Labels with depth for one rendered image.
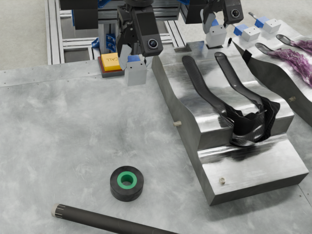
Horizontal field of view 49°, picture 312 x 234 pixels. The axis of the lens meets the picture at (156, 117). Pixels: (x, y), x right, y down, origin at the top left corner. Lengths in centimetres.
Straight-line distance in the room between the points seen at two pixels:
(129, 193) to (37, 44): 184
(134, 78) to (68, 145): 25
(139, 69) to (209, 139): 25
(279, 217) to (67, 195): 51
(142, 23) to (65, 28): 153
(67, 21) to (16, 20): 53
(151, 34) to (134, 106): 30
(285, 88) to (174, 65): 36
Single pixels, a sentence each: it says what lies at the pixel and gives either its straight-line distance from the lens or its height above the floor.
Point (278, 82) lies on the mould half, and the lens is 114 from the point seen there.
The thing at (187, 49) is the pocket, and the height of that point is 87.
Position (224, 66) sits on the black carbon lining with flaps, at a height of 88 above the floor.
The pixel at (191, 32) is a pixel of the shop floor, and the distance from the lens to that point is 269.
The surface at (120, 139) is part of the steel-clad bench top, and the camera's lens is 92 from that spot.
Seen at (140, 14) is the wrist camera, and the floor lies 112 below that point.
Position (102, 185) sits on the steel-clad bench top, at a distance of 85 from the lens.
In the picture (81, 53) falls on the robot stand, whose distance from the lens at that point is 208.
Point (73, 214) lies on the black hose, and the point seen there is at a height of 84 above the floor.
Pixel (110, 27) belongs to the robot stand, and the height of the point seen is 50.
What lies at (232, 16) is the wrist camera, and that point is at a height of 107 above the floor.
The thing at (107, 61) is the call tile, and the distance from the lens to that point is 108.
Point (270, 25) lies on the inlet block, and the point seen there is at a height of 88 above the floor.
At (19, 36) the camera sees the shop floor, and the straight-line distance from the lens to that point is 259.
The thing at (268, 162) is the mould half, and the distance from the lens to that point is 90.
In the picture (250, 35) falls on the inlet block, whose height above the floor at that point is 88.
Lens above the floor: 155
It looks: 50 degrees down
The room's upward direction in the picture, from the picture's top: 10 degrees clockwise
